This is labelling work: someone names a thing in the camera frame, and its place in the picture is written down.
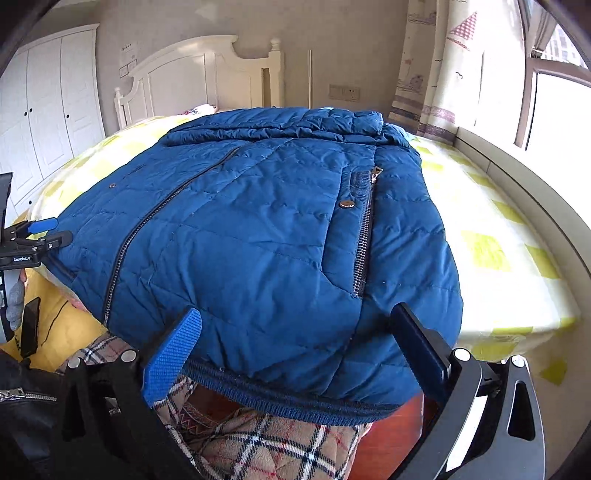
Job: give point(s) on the printed beige curtain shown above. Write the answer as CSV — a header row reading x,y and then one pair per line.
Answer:
x,y
443,69

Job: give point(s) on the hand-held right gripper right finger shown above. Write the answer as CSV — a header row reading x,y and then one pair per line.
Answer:
x,y
422,344

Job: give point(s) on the black phone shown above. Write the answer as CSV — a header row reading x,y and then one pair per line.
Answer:
x,y
30,327

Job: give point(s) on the window with dark frame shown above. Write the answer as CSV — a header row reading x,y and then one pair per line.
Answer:
x,y
558,101

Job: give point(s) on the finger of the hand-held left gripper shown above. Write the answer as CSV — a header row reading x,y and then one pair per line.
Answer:
x,y
42,225
53,241

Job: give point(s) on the blue quilted jacket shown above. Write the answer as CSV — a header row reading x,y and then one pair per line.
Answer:
x,y
258,221

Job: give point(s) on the plaid trousers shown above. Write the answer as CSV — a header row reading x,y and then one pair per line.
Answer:
x,y
268,447

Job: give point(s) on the beige window ledge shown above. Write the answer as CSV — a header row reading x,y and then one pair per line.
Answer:
x,y
531,180

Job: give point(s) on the thin white pole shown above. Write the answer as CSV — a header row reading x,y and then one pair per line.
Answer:
x,y
310,78

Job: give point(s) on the paper sheet on wall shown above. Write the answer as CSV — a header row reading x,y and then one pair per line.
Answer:
x,y
128,60

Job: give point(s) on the orange flower bedsheet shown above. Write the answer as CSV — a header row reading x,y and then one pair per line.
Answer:
x,y
55,314

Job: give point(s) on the white wardrobe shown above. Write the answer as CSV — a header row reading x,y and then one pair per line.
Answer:
x,y
46,115

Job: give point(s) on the white wooden headboard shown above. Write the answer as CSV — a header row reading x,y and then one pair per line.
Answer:
x,y
184,78

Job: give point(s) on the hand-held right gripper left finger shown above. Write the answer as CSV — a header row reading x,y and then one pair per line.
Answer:
x,y
173,355

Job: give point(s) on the yellow checked quilt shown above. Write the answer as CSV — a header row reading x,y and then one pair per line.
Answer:
x,y
498,240

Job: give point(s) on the pink printed pillow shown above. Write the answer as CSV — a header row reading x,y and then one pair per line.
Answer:
x,y
201,110

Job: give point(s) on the black zippered garment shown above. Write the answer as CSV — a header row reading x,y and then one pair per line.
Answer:
x,y
27,415

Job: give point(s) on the beige wall socket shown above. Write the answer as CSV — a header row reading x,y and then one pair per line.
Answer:
x,y
344,92

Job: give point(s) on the person's left hand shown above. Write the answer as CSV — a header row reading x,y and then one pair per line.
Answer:
x,y
16,297

